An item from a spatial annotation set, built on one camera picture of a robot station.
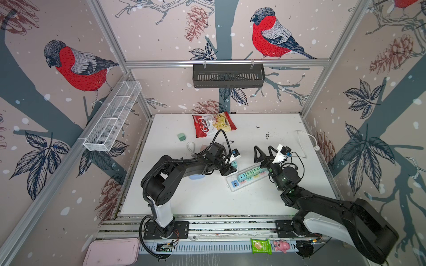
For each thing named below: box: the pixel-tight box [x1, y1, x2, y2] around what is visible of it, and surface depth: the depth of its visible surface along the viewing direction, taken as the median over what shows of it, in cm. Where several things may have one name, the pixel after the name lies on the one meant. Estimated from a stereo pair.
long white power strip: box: [225, 170, 270, 193], surface depth 87 cm
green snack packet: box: [250, 238, 273, 255], surface depth 70 cm
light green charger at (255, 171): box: [251, 166, 261, 177], surface depth 87 cm
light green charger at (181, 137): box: [177, 132, 187, 142], surface depth 109 cm
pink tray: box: [82, 237, 141, 266], surface depth 68 cm
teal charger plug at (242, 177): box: [237, 172, 247, 183], surface depth 85 cm
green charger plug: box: [245, 170, 254, 179], surface depth 86 cm
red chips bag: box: [191, 111, 237, 138], surface depth 113 cm
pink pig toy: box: [273, 239, 291, 254], surface depth 70 cm
